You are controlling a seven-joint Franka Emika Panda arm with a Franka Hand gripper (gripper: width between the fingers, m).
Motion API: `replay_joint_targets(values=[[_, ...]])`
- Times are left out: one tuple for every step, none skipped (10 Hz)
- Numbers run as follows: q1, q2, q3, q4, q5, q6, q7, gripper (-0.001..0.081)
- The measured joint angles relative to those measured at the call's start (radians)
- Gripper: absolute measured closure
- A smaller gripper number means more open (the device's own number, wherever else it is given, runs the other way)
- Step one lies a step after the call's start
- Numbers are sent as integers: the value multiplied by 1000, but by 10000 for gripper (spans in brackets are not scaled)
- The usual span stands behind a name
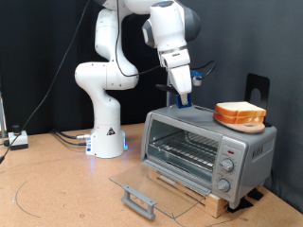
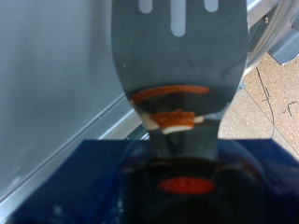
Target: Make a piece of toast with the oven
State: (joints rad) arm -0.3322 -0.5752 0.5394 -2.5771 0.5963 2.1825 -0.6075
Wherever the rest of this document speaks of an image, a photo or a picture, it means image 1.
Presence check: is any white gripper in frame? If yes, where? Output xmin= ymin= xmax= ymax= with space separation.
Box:
xmin=158 ymin=49 xmax=193 ymax=107

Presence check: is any glass oven door with handle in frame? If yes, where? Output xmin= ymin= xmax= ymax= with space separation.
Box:
xmin=108 ymin=158 xmax=213 ymax=221

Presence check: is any silver oven knob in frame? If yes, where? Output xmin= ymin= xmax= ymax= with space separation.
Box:
xmin=220 ymin=158 xmax=235 ymax=173
xmin=215 ymin=178 xmax=231 ymax=193

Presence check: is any silver toaster oven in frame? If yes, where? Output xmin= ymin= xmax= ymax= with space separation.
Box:
xmin=140 ymin=102 xmax=278 ymax=210

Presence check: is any round wooden board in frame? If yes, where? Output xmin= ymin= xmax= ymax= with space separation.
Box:
xmin=217 ymin=117 xmax=266 ymax=134

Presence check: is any black metal bookend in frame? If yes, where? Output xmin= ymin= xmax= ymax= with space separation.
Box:
xmin=244 ymin=73 xmax=273 ymax=128

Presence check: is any grey fabric curtain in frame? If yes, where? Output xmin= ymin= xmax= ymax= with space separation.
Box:
xmin=171 ymin=0 xmax=303 ymax=212

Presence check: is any black foam pad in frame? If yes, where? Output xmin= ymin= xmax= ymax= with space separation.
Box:
xmin=247 ymin=188 xmax=264 ymax=201
xmin=226 ymin=197 xmax=255 ymax=214

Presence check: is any black fabric curtain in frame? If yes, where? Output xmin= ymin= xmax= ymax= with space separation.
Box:
xmin=0 ymin=0 xmax=173 ymax=136

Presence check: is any grey emergency stop box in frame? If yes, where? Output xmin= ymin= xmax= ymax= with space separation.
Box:
xmin=8 ymin=124 xmax=29 ymax=150

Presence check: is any metal stand leg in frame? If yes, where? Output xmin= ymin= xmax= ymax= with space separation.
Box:
xmin=0 ymin=91 xmax=8 ymax=140

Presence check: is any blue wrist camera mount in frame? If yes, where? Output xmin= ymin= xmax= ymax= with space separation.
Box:
xmin=190 ymin=70 xmax=204 ymax=87

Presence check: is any wire oven rack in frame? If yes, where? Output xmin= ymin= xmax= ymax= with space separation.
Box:
xmin=148 ymin=131 xmax=220 ymax=169

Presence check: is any black cable with silver plug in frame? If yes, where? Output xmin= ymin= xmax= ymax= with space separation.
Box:
xmin=51 ymin=128 xmax=93 ymax=140

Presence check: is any thin black base cable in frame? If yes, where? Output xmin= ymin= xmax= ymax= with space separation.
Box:
xmin=55 ymin=133 xmax=89 ymax=147

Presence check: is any long black camera cable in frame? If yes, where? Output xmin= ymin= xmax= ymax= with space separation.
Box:
xmin=0 ymin=0 xmax=217 ymax=165

